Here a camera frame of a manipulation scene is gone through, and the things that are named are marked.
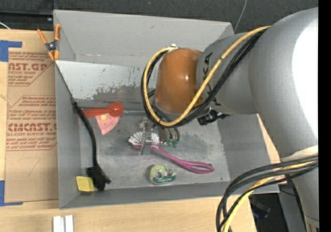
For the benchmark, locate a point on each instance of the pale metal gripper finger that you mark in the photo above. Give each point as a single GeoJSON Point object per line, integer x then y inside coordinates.
{"type": "Point", "coordinates": [145, 149]}
{"type": "Point", "coordinates": [148, 137]}

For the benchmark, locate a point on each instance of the pink brush with white bristles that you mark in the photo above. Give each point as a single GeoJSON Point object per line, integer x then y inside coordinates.
{"type": "Point", "coordinates": [178, 159]}

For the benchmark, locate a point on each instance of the green tape dispenser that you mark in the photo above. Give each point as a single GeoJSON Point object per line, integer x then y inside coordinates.
{"type": "Point", "coordinates": [161, 175]}

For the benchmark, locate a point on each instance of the pink toy pizza slice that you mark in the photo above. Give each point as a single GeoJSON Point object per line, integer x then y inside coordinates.
{"type": "Point", "coordinates": [108, 123]}

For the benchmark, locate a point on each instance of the red measuring spoon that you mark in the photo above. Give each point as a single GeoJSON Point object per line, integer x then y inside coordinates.
{"type": "Point", "coordinates": [116, 108]}

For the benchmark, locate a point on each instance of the yellow sponge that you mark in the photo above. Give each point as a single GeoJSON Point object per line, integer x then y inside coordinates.
{"type": "Point", "coordinates": [85, 183]}

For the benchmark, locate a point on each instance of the grey metal bin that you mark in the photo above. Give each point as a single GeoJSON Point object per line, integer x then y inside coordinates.
{"type": "Point", "coordinates": [121, 36]}

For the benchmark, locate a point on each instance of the brown cardboard board, red print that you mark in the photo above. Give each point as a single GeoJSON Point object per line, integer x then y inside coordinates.
{"type": "Point", "coordinates": [31, 168]}

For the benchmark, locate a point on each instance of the black cylinder on white bracket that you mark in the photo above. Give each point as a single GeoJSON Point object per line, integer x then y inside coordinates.
{"type": "Point", "coordinates": [208, 117]}

